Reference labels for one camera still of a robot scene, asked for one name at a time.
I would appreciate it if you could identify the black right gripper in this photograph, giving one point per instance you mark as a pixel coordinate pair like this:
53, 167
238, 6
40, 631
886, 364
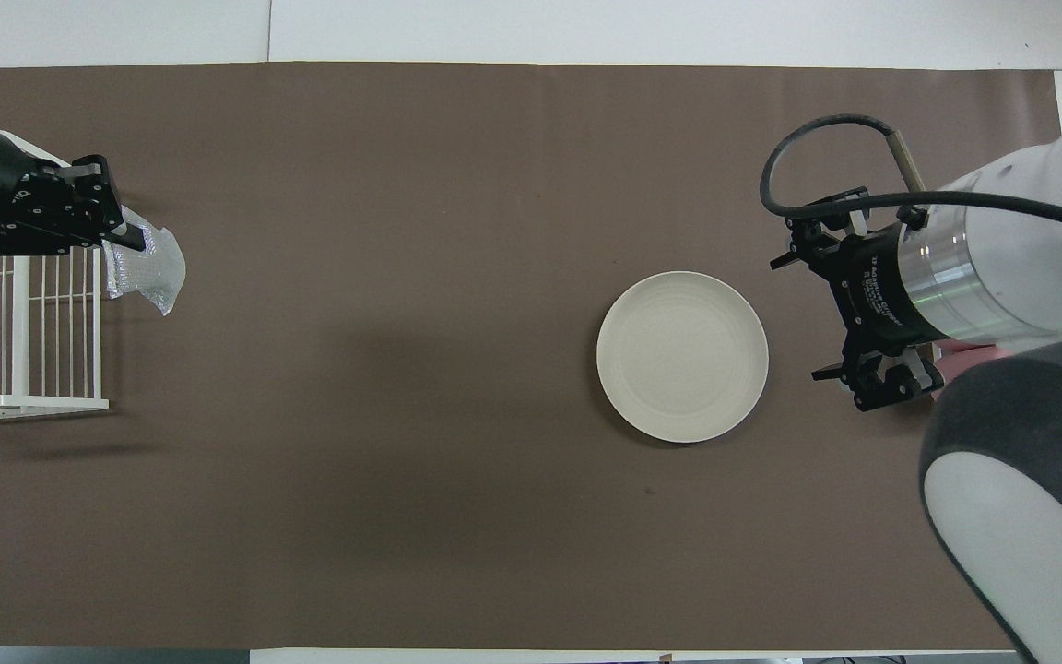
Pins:
881, 286

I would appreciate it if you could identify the silver mesh sponge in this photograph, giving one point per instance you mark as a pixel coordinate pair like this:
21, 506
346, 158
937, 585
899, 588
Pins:
148, 272

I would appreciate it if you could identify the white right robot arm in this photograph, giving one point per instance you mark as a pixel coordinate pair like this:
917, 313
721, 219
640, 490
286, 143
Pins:
1029, 277

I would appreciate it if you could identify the cream round plate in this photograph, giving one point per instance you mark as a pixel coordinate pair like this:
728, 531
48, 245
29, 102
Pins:
683, 357

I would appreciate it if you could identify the pink plastic cup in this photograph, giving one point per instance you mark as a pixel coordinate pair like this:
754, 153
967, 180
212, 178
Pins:
960, 358

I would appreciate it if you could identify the brown table mat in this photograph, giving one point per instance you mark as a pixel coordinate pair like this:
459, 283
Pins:
402, 369

